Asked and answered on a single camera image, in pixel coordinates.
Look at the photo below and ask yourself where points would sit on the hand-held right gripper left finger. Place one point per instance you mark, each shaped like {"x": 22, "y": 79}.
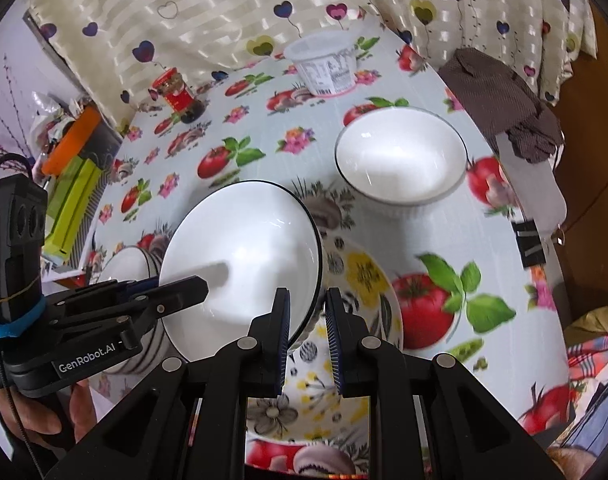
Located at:
{"x": 283, "y": 340}

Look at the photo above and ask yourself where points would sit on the large round white plate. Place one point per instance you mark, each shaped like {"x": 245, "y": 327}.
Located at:
{"x": 156, "y": 340}

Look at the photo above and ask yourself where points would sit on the person's left hand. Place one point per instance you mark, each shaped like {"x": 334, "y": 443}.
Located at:
{"x": 49, "y": 415}

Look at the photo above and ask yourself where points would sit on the crumpled plastic bags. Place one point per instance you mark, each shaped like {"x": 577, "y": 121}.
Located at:
{"x": 49, "y": 110}

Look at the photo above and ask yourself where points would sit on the vegetable-print tablecloth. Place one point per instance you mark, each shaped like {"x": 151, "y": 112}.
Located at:
{"x": 264, "y": 135}

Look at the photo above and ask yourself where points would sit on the brown dotted cloth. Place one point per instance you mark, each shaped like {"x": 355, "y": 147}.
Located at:
{"x": 488, "y": 90}

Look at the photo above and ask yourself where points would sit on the brown wooden furniture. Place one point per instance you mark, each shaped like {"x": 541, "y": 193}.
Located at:
{"x": 593, "y": 160}

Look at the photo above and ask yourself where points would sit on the red-label sauce jar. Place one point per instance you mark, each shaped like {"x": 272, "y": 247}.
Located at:
{"x": 176, "y": 95}

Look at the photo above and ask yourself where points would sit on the orange box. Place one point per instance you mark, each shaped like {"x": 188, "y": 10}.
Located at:
{"x": 74, "y": 137}

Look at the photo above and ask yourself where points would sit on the dark box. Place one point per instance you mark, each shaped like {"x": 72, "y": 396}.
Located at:
{"x": 106, "y": 140}

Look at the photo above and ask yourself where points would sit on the tall white ribbed bowl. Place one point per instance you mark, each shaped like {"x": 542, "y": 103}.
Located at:
{"x": 398, "y": 160}

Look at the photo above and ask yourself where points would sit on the cream heart-print curtain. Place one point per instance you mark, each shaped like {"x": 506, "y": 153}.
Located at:
{"x": 234, "y": 20}

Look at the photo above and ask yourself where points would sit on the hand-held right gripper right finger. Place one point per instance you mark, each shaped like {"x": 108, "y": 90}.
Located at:
{"x": 334, "y": 340}

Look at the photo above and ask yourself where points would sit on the black binder clip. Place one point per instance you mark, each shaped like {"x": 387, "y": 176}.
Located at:
{"x": 528, "y": 245}

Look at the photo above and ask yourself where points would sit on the yellow floral deep plate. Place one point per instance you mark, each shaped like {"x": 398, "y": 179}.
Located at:
{"x": 368, "y": 280}

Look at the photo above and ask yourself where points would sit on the lime green box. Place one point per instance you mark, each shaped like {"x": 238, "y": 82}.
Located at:
{"x": 76, "y": 200}

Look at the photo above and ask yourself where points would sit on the white plastic tub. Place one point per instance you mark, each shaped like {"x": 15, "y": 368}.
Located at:
{"x": 324, "y": 67}

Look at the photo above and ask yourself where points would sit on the colourful printed blanket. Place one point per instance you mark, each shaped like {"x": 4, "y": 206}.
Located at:
{"x": 593, "y": 370}

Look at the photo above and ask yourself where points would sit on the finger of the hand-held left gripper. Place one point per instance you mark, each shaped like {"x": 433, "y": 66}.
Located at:
{"x": 99, "y": 292}
{"x": 179, "y": 290}

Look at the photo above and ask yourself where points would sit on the wide white ribbed bowl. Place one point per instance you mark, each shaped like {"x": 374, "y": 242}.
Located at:
{"x": 244, "y": 245}

